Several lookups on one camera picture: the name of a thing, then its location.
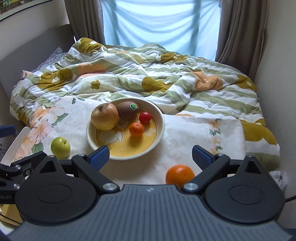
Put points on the grey headboard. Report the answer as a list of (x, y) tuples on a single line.
[(32, 53)]

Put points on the small red tomato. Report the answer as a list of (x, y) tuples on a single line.
[(145, 118)]

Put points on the brown kiwi with sticker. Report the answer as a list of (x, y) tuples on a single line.
[(127, 110)]

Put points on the brown left curtain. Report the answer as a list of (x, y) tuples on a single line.
[(86, 19)]

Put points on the green striped floral quilt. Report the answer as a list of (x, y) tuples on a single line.
[(175, 83)]

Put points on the small green apple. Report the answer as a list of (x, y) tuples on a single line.
[(60, 147)]

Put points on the yellow red apple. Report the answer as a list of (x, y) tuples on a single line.
[(105, 117)]

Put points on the white floral tablecloth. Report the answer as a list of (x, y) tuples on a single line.
[(174, 138)]

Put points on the small mandarin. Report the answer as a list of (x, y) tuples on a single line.
[(136, 129)]

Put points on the framed wall poster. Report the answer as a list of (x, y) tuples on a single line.
[(11, 7)]

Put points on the light blue window curtain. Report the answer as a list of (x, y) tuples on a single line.
[(186, 27)]

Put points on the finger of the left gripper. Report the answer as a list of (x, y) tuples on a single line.
[(17, 171), (7, 130)]

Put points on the large orange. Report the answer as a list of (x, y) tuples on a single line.
[(179, 175)]

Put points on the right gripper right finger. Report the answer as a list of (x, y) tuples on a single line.
[(215, 167)]

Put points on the brown right curtain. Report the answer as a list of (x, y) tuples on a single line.
[(241, 34)]

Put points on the white plastic bag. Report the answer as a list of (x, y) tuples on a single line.
[(280, 177)]

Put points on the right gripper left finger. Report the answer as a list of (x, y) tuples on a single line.
[(79, 175)]

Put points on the brown curtain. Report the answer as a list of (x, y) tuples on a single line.
[(241, 34), (86, 19)]

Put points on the patterned pillow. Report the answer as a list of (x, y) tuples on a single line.
[(57, 55)]

